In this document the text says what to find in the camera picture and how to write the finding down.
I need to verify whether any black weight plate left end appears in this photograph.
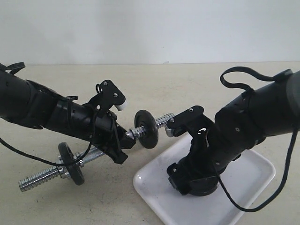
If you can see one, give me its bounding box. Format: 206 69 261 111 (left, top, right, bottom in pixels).
58 142 85 186

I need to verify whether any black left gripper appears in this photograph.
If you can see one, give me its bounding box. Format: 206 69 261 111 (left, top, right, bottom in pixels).
86 110 136 164

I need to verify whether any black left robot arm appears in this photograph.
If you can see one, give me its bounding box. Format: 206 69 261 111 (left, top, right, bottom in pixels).
0 62 136 164

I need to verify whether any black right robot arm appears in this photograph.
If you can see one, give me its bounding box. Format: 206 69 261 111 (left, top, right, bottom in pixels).
167 67 300 196

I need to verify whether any chrome star collar nut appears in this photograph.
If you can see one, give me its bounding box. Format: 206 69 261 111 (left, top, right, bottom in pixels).
55 157 70 179

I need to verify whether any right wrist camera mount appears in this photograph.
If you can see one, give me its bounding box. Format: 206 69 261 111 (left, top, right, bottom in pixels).
164 105 214 138

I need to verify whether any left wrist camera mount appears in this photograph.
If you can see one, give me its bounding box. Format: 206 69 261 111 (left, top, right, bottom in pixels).
96 80 127 117

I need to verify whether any black weight plate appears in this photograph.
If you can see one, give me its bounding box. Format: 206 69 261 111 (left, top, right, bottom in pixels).
188 176 219 196

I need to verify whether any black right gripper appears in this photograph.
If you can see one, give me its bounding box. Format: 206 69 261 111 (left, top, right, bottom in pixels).
167 131 225 195

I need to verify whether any black weight plate end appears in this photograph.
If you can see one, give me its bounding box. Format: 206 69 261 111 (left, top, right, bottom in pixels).
134 110 158 149
58 142 85 186

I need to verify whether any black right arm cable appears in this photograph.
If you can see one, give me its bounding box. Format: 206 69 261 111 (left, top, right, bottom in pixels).
217 67 300 207

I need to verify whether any chrome threaded dumbbell bar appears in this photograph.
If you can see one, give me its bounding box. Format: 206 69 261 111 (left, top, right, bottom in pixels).
18 113 174 192

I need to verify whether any white square tray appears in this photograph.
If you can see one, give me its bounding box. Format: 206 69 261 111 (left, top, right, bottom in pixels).
133 135 276 225

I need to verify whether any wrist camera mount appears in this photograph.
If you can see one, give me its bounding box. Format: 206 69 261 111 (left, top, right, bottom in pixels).
164 105 214 138
96 80 127 117

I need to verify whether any black weight plate right end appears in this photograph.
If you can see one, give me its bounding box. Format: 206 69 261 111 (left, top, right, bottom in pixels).
134 110 158 149

